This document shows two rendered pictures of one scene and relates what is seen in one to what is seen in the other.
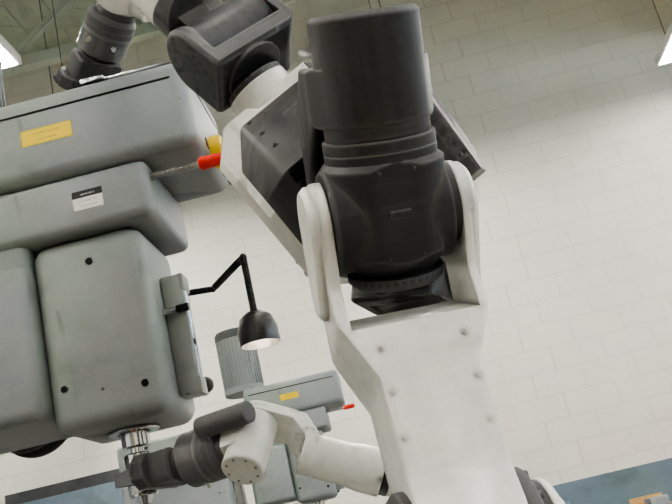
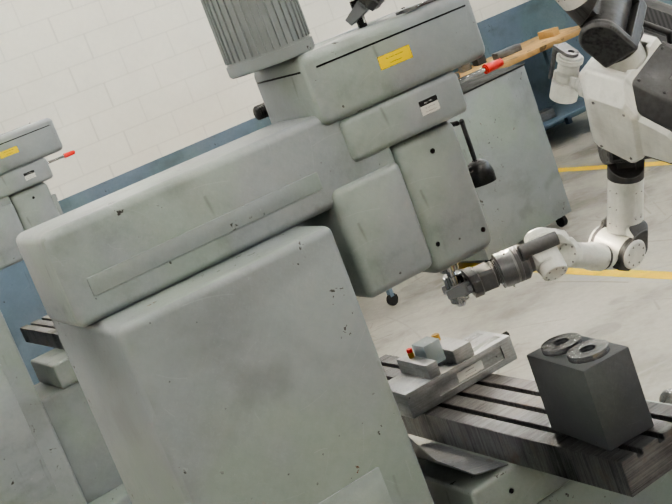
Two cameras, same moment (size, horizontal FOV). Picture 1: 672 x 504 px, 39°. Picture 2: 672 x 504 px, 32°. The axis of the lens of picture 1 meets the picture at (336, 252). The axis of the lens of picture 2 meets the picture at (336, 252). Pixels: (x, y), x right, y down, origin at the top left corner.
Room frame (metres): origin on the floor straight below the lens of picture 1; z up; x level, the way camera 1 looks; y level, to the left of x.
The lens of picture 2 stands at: (-0.67, 1.94, 2.01)
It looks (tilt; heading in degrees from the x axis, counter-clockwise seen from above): 12 degrees down; 330
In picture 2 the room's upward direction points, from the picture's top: 21 degrees counter-clockwise
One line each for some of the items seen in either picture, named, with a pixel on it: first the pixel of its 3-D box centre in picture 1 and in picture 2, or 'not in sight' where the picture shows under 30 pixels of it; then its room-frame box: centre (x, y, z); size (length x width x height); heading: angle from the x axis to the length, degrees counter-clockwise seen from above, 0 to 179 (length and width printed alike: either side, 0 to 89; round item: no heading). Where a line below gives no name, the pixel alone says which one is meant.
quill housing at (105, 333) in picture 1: (116, 337); (422, 197); (1.57, 0.40, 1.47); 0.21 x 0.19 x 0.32; 177
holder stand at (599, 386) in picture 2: not in sight; (587, 386); (1.18, 0.43, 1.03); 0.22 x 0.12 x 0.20; 170
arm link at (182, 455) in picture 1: (183, 464); (491, 275); (1.53, 0.31, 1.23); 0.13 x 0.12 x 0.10; 152
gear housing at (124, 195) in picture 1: (78, 230); (379, 119); (1.57, 0.44, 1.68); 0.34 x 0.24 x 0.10; 87
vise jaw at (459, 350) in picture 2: not in sight; (448, 349); (1.80, 0.33, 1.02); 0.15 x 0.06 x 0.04; 175
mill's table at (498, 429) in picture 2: not in sight; (485, 411); (1.64, 0.39, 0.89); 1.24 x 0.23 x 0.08; 177
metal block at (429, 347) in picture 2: not in sight; (428, 351); (1.80, 0.38, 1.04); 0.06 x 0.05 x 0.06; 175
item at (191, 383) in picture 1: (183, 335); not in sight; (1.56, 0.28, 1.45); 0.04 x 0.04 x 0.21; 87
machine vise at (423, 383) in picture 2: not in sight; (444, 366); (1.80, 0.35, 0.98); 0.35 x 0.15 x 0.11; 85
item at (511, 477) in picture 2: not in sight; (514, 451); (1.57, 0.39, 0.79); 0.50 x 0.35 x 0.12; 87
